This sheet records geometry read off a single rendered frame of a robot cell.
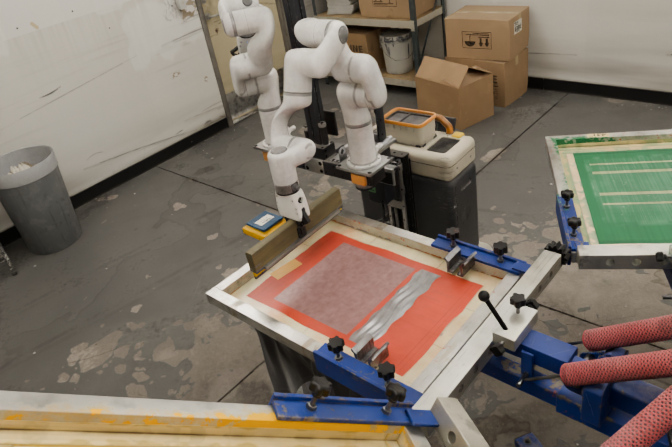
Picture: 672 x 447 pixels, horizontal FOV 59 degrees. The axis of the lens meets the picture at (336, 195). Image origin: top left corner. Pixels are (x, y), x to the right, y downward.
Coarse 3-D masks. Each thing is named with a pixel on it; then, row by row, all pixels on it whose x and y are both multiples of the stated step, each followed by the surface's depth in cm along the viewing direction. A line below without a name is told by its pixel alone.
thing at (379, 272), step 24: (336, 240) 207; (312, 264) 198; (336, 264) 195; (360, 264) 193; (384, 264) 191; (408, 264) 189; (360, 288) 183; (384, 288) 181; (432, 288) 178; (456, 288) 176; (480, 288) 174; (432, 312) 169; (456, 312) 167
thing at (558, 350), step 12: (528, 336) 144; (540, 336) 143; (504, 348) 147; (528, 348) 141; (540, 348) 140; (552, 348) 140; (564, 348) 139; (576, 348) 139; (540, 360) 141; (552, 360) 138; (564, 360) 136
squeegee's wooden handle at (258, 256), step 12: (336, 192) 198; (312, 204) 193; (324, 204) 195; (336, 204) 200; (312, 216) 192; (324, 216) 196; (288, 228) 185; (264, 240) 180; (276, 240) 182; (288, 240) 186; (252, 252) 176; (264, 252) 179; (276, 252) 183; (252, 264) 178; (264, 264) 180
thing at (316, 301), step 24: (264, 288) 191; (288, 288) 189; (312, 288) 187; (336, 288) 185; (288, 312) 179; (312, 312) 177; (336, 312) 175; (360, 312) 174; (408, 312) 170; (384, 336) 164; (408, 336) 162; (432, 336) 161; (384, 360) 156; (408, 360) 155
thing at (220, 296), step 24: (336, 216) 216; (360, 216) 212; (408, 240) 196; (432, 240) 193; (480, 264) 179; (216, 288) 189; (504, 288) 168; (240, 312) 177; (480, 312) 161; (288, 336) 165; (456, 336) 155; (312, 360) 160; (432, 360) 149
